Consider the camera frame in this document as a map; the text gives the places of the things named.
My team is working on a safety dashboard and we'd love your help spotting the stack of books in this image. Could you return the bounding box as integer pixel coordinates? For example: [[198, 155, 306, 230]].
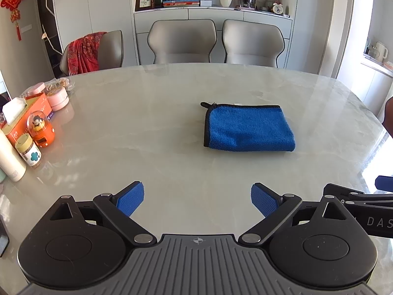
[[163, 0, 200, 8]]

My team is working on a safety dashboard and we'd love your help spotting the clear snack bag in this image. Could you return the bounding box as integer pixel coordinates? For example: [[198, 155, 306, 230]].
[[45, 77, 76, 91]]

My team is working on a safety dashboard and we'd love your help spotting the beige chair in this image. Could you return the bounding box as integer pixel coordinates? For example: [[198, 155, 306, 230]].
[[147, 19, 218, 65], [222, 19, 287, 69], [60, 30, 125, 77]]

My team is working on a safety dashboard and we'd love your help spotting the white branch decoration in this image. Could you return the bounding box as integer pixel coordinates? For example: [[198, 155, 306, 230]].
[[39, 0, 63, 56]]

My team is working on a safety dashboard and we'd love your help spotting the red patterned cloth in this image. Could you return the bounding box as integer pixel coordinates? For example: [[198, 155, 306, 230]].
[[68, 31, 108, 76]]

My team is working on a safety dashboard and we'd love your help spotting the brown chair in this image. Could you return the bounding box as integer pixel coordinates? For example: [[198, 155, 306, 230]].
[[382, 96, 393, 127]]

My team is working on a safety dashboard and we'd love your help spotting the dark picture frame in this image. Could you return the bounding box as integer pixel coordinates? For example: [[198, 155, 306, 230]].
[[134, 0, 156, 12]]

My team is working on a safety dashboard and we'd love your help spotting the white kettle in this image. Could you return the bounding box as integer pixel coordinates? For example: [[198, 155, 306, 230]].
[[367, 41, 388, 62]]

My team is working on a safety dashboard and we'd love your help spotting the dark flat object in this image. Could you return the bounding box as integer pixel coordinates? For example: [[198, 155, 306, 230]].
[[0, 234, 12, 258]]

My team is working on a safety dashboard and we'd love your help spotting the pink round container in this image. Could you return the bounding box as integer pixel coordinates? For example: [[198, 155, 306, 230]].
[[25, 82, 47, 99], [46, 87, 70, 112]]

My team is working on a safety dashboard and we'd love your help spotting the toothpick jar with green flower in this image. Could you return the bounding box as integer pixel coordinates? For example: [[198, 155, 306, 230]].
[[14, 133, 42, 168]]

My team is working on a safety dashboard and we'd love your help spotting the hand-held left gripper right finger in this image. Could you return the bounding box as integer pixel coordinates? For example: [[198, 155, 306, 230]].
[[238, 183, 348, 246]]

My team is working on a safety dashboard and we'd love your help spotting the orange tissue box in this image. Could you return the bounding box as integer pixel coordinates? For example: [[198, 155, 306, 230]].
[[1, 94, 53, 144]]

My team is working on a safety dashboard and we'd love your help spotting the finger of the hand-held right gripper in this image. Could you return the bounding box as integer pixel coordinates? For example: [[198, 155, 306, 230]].
[[376, 175, 393, 191], [323, 183, 393, 207]]

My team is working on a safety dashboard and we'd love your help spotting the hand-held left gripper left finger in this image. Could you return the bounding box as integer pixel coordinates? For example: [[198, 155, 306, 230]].
[[50, 182, 157, 247]]

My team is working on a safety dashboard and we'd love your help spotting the white side counter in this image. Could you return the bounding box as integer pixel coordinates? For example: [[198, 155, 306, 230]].
[[360, 53, 393, 79]]

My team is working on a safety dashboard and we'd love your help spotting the blue and grey towel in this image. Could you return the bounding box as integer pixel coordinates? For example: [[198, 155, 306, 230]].
[[200, 101, 296, 153]]

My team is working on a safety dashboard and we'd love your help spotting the white bottle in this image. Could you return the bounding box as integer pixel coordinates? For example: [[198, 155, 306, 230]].
[[0, 128, 27, 182]]

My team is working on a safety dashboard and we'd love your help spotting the orange snow globe toy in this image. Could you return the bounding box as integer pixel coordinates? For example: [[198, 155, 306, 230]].
[[27, 111, 56, 148]]

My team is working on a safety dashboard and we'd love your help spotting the red knot wall ornament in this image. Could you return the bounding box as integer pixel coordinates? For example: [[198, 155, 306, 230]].
[[0, 0, 28, 41]]

